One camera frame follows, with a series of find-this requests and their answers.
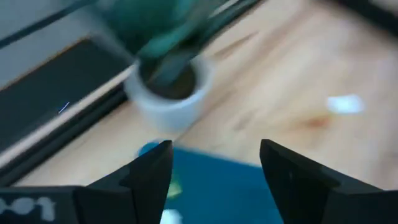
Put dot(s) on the blue plastic basket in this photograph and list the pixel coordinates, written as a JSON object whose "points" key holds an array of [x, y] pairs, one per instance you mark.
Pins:
{"points": [[217, 186]]}

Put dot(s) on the green snake plant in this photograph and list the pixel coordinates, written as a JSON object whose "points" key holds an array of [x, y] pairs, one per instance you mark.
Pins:
{"points": [[146, 25]]}

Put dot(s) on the clear bottle with orange pill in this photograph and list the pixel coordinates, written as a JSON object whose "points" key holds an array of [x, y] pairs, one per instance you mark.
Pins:
{"points": [[345, 104]]}

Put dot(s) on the black hazard-striped floor mat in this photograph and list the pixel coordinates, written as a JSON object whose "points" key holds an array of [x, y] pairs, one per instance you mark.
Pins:
{"points": [[46, 93]]}

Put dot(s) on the white plant pot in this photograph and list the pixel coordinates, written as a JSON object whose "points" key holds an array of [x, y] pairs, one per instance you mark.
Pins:
{"points": [[168, 115]]}

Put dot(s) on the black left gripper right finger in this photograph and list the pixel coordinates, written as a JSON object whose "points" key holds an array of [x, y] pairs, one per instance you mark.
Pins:
{"points": [[311, 196]]}

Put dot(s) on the yellow pill bottle white cap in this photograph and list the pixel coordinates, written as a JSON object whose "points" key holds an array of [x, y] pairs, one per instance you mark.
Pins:
{"points": [[174, 189]]}

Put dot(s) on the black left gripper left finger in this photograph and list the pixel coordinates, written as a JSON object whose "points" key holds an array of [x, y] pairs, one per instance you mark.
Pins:
{"points": [[133, 193]]}

